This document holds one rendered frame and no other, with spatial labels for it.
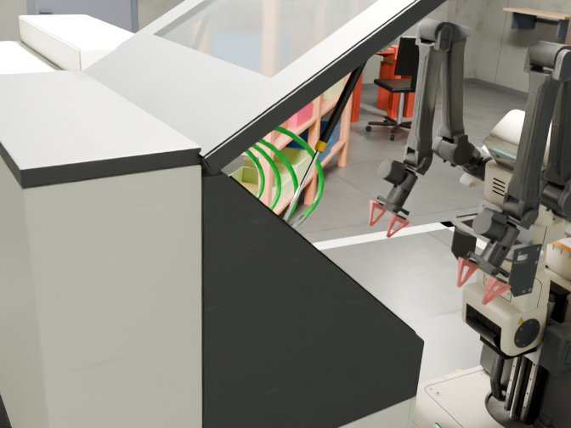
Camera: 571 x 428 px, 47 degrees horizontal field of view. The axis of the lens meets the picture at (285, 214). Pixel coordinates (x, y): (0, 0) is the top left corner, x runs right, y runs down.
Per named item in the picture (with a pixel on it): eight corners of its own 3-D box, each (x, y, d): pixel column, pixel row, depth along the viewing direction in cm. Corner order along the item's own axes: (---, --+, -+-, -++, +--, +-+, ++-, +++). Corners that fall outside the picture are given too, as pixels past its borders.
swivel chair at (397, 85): (355, 131, 692) (364, 30, 653) (392, 121, 737) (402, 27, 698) (407, 145, 651) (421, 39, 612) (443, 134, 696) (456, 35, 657)
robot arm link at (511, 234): (527, 230, 165) (510, 222, 170) (510, 222, 162) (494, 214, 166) (512, 254, 167) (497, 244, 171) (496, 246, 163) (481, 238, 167)
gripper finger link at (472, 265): (462, 292, 168) (480, 260, 166) (444, 279, 173) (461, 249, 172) (478, 298, 171) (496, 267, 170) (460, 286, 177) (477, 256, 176)
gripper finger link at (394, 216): (383, 237, 197) (398, 210, 196) (370, 228, 203) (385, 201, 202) (399, 243, 201) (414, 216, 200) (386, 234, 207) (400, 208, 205)
